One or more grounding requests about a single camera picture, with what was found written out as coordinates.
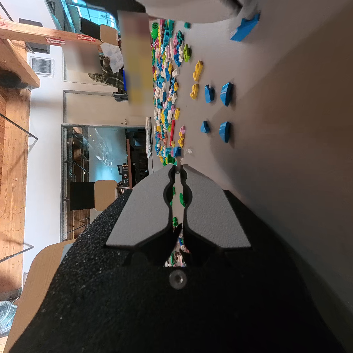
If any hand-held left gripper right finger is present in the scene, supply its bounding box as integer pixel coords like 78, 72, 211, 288
181, 165, 251, 249

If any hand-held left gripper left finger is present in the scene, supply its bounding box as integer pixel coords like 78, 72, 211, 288
106, 165, 177, 249

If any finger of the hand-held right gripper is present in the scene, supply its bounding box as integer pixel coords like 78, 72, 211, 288
136, 0, 244, 24

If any pink blue white lego assembly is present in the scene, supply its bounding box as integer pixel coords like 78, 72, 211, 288
170, 146, 183, 174

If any pile of mixed lego bricks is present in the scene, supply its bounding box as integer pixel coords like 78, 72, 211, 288
150, 19, 193, 265

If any glass door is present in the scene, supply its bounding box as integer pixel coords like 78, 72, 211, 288
61, 125, 147, 240

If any black metal rod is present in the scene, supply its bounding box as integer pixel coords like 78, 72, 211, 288
0, 244, 35, 262
0, 113, 39, 140

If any wooden timber beam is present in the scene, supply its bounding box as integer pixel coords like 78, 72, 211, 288
0, 19, 104, 46

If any clear plastic bottle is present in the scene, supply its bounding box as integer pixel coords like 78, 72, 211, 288
0, 301, 18, 338

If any wooden timber post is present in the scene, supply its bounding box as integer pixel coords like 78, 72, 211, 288
0, 39, 40, 299

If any white wall vent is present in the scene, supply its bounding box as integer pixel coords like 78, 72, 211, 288
29, 56, 54, 76

